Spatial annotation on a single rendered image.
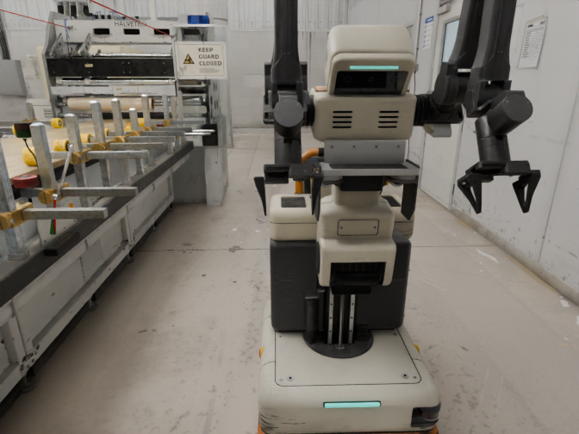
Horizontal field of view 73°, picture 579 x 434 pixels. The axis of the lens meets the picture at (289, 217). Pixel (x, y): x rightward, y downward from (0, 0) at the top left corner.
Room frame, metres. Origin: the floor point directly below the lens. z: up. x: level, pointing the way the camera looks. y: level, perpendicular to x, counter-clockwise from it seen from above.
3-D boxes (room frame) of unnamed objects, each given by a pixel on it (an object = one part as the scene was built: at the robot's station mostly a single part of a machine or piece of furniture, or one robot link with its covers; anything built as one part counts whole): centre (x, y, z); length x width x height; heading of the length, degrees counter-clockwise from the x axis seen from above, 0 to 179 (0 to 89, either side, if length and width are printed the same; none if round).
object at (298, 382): (1.34, -0.20, 0.16); 0.67 x 0.64 x 0.25; 2
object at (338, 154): (1.05, -0.20, 0.99); 0.28 x 0.16 x 0.22; 92
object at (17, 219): (1.20, 0.89, 0.84); 0.14 x 0.06 x 0.05; 2
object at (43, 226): (1.40, 0.88, 0.75); 0.26 x 0.01 x 0.10; 2
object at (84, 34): (4.29, 1.56, 0.95); 1.65 x 0.70 x 1.90; 92
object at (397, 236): (1.18, -0.26, 0.68); 0.28 x 0.27 x 0.25; 92
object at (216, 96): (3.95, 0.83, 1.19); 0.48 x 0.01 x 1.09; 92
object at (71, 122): (1.68, 0.91, 0.89); 0.04 x 0.04 x 0.48; 2
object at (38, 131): (1.43, 0.90, 0.87); 0.04 x 0.04 x 0.48; 2
